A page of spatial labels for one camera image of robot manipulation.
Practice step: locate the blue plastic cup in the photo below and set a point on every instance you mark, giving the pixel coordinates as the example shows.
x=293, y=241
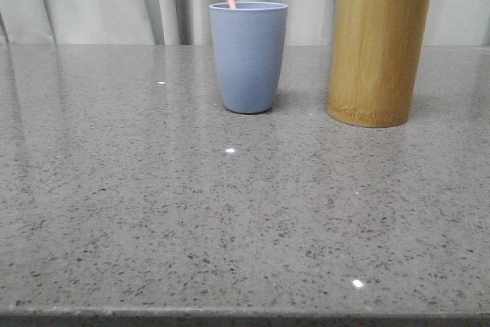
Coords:
x=248, y=43

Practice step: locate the bamboo cylinder holder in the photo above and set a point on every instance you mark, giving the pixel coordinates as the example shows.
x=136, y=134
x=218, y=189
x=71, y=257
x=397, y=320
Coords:
x=375, y=56

